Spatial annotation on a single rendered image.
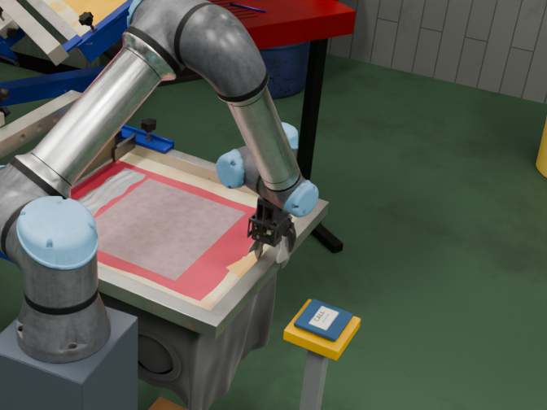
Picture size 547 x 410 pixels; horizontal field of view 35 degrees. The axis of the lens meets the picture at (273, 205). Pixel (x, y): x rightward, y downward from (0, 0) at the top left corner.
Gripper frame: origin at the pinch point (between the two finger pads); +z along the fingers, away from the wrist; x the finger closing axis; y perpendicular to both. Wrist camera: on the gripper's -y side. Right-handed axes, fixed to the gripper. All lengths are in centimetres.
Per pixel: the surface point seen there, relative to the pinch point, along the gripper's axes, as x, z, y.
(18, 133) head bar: -80, -5, -5
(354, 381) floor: 6, 98, -73
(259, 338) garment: -8.5, 41.9, -16.7
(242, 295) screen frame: 1.4, -0.9, 17.2
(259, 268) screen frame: 0.0, -0.9, 6.6
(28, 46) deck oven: -256, 81, -207
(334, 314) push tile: 20.6, 1.1, 9.6
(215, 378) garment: -8.0, 35.6, 9.2
